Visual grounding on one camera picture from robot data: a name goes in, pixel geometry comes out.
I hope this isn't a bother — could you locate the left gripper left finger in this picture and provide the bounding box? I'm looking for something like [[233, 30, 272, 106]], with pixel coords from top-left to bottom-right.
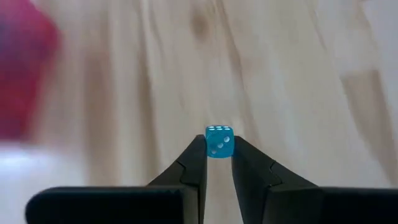
[[25, 134, 208, 224]]

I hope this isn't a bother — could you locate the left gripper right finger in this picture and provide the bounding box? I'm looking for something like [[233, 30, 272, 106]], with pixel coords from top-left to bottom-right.
[[231, 135, 398, 224]]

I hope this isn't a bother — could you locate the small cyan translucent die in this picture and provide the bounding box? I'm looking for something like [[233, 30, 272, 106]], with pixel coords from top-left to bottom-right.
[[205, 125, 235, 159]]

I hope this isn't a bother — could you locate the pink translucent plastic bin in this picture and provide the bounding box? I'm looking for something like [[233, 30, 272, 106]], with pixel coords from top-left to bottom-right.
[[0, 0, 60, 141]]

